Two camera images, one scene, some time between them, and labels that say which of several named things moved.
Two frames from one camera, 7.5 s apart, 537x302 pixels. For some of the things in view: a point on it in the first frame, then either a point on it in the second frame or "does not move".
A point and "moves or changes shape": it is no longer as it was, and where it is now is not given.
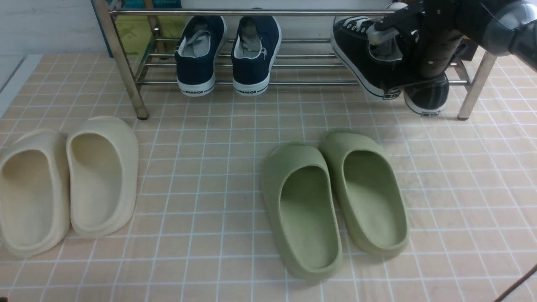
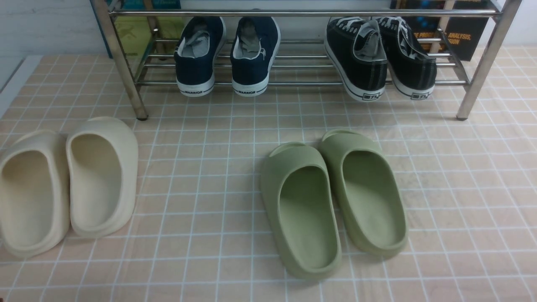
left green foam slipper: (298, 191) does not move
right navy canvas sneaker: (255, 44) does not move
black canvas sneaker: (385, 68) moves or changes shape
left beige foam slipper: (35, 192) does not move
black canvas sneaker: (428, 97) → (412, 69)
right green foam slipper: (372, 200) does not move
